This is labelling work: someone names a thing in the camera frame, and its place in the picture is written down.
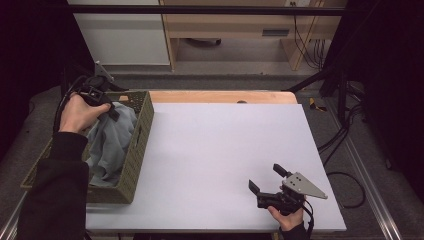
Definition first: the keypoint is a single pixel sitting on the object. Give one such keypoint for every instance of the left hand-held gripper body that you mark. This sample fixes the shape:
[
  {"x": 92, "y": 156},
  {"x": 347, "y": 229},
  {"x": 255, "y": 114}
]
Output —
[{"x": 95, "y": 87}]

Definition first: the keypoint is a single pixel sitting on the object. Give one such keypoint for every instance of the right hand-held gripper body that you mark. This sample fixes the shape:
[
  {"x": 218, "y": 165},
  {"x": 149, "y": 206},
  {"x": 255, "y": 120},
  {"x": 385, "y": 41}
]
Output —
[{"x": 290, "y": 200}]

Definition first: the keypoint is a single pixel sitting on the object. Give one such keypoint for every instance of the grey cloth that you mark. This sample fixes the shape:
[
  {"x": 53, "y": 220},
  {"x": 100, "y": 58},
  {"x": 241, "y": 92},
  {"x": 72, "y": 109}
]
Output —
[{"x": 110, "y": 146}]

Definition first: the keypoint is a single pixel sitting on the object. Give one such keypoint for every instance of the olive green woven basket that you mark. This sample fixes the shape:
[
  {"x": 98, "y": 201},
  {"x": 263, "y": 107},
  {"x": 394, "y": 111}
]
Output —
[{"x": 138, "y": 146}]

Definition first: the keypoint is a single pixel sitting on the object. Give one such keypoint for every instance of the person's right hand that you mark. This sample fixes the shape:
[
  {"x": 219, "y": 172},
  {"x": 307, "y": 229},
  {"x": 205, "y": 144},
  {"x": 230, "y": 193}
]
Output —
[{"x": 289, "y": 221}]

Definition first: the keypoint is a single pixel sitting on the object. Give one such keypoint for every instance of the person's left hand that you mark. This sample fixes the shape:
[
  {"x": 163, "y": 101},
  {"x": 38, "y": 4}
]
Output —
[{"x": 78, "y": 115}]

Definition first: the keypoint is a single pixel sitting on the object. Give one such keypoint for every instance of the white board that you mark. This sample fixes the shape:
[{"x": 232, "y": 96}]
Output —
[{"x": 216, "y": 160}]

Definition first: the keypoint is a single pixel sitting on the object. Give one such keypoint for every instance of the white cabinet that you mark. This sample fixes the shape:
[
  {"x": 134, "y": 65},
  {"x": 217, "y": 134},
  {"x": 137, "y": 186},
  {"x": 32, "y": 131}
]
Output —
[{"x": 123, "y": 40}]

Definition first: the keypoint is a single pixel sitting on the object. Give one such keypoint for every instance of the yellow and black tool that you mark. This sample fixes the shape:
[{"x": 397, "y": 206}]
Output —
[{"x": 315, "y": 105}]

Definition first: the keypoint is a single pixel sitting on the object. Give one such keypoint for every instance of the black curtain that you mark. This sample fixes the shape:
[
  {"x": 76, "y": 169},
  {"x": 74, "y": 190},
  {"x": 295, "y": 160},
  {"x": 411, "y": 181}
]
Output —
[
  {"x": 30, "y": 50},
  {"x": 390, "y": 83}
]

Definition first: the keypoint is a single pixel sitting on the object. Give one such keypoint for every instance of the black metal stand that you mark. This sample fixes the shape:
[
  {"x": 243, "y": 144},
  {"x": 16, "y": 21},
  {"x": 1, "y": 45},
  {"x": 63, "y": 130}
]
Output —
[{"x": 341, "y": 96}]

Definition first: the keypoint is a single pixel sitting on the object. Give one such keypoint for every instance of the black metal crossbar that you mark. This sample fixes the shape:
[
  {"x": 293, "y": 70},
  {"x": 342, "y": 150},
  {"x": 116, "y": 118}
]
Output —
[{"x": 200, "y": 10}]

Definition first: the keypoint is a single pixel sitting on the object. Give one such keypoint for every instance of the light wooden desk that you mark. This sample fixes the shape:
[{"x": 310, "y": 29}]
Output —
[{"x": 226, "y": 25}]

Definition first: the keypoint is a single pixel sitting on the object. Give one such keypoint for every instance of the aluminium rail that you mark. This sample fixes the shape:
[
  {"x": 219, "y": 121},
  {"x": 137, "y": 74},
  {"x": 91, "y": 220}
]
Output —
[{"x": 366, "y": 186}]

